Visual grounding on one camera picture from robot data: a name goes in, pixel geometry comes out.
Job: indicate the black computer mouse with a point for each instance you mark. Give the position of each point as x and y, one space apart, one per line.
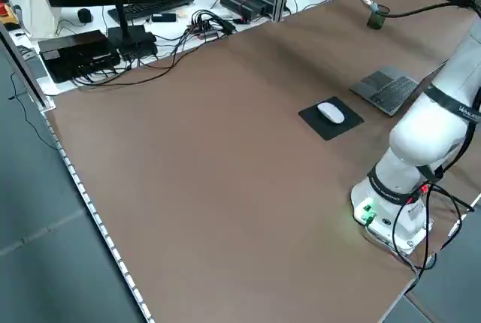
85 15

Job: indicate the black usb hub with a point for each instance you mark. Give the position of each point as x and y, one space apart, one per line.
204 28

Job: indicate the black mouse pad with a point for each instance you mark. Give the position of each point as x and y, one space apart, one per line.
330 131

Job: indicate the grey laptop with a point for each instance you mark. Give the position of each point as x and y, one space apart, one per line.
383 90

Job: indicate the red emergency button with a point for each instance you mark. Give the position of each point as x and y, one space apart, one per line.
5 9

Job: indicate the black keyboard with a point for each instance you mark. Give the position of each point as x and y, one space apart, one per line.
158 4

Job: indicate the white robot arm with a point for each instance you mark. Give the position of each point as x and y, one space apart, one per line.
421 139

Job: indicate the black dock box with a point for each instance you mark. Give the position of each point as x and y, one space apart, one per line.
75 52

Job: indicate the black mesh pen holder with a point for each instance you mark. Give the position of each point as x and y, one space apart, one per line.
377 20

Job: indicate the white computer mouse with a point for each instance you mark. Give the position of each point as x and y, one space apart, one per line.
330 112

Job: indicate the black phone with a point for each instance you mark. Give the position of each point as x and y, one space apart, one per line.
164 18

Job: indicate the black monitor stand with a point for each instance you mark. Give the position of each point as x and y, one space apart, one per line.
129 39

